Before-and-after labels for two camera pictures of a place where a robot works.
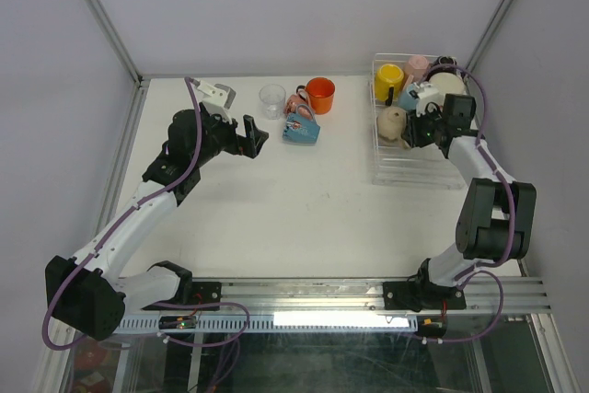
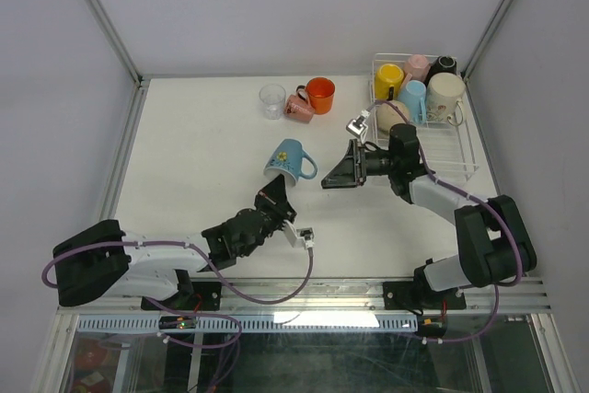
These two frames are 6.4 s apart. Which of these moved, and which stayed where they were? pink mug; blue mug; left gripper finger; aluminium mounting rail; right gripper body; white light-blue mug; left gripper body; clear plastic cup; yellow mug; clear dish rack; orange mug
Moved: blue mug; right gripper body; left gripper body; left gripper finger
Stayed: white light-blue mug; clear dish rack; pink mug; yellow mug; orange mug; aluminium mounting rail; clear plastic cup
